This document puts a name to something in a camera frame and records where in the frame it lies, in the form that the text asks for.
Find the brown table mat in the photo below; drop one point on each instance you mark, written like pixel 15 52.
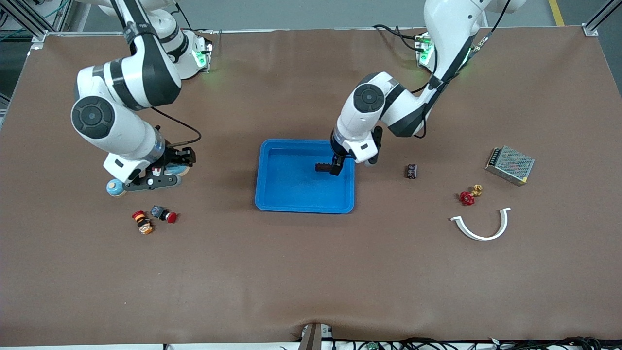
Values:
pixel 311 272

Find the aluminium frame profile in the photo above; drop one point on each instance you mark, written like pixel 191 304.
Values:
pixel 595 22
pixel 39 24

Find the blue plastic tray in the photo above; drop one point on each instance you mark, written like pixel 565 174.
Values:
pixel 291 194

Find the red mushroom push button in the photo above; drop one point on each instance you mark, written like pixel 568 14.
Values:
pixel 170 217

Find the blue dome bell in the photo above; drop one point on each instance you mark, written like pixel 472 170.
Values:
pixel 179 170
pixel 116 188

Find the black block capacitor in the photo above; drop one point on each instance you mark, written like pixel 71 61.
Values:
pixel 412 171
pixel 321 167

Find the orange and red button switch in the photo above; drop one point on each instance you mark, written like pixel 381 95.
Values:
pixel 144 223

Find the metal table edge bracket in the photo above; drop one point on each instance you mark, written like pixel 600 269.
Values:
pixel 313 336

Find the white curved plastic clip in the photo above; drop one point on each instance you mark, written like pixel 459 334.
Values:
pixel 481 237

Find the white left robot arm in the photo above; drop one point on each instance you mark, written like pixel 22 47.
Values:
pixel 369 97

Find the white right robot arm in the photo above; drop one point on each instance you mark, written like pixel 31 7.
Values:
pixel 92 116

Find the metal mesh power supply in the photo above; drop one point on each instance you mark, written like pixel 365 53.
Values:
pixel 510 165

